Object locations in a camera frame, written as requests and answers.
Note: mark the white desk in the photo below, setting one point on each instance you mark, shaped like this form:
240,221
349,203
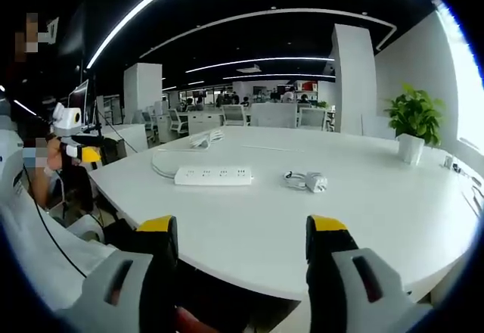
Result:
264,219

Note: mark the white mesh office chair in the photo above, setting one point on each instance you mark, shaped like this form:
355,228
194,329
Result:
312,118
234,114
177,120

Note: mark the white plant pot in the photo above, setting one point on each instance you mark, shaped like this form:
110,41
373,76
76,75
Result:
411,149

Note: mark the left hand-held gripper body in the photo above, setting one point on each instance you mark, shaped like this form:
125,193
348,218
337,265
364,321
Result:
67,120

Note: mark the white charger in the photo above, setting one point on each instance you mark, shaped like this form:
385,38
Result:
317,182

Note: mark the computer monitor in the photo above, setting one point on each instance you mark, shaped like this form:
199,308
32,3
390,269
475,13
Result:
78,100

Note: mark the green potted plant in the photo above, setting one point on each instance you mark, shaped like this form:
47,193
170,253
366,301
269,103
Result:
416,111

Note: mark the white desk partition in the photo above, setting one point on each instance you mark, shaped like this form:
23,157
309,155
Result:
273,115

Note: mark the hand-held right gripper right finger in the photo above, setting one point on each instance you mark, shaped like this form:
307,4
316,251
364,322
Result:
351,291

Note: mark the desk socket box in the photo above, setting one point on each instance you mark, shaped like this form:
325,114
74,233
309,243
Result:
447,161

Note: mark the white power strip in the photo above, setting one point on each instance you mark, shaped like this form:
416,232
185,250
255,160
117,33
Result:
213,176

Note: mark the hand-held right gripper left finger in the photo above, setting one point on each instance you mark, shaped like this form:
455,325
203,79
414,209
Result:
125,295

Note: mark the person's left hand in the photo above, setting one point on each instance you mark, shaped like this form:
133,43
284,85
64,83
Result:
56,159

